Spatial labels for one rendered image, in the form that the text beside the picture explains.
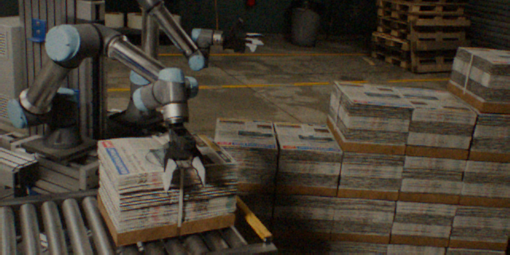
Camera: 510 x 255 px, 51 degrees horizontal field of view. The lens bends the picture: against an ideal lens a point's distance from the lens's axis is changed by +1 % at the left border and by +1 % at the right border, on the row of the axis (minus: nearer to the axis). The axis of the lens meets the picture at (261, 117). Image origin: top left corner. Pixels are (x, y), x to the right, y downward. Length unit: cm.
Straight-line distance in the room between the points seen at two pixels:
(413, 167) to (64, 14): 167
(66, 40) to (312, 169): 120
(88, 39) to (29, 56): 73
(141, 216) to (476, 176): 163
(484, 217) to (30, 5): 228
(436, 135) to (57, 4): 173
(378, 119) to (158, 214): 116
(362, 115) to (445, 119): 37
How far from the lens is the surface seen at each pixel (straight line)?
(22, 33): 260
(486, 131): 260
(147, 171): 156
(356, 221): 260
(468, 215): 276
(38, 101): 212
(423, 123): 248
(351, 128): 239
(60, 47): 188
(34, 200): 195
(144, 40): 271
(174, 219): 166
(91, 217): 183
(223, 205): 171
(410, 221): 268
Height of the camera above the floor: 169
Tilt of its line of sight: 18 degrees down
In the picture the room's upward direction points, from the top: 6 degrees clockwise
